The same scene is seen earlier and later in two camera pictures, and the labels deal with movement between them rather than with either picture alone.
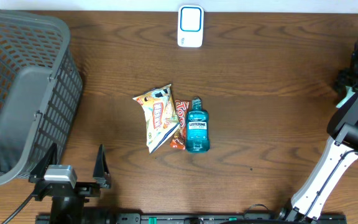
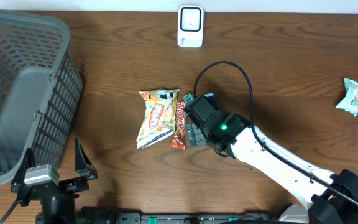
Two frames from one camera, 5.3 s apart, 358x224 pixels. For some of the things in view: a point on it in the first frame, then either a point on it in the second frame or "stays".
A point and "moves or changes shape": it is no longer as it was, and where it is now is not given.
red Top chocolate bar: x=179 y=139 stays
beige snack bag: x=161 y=120 moves or changes shape
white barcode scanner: x=191 y=25 stays
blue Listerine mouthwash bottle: x=197 y=128 moves or changes shape
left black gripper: x=103 y=177 to x=86 y=170
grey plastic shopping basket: x=30 y=89 stays
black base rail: x=191 y=218 stays
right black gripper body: x=351 y=76 to x=200 y=135
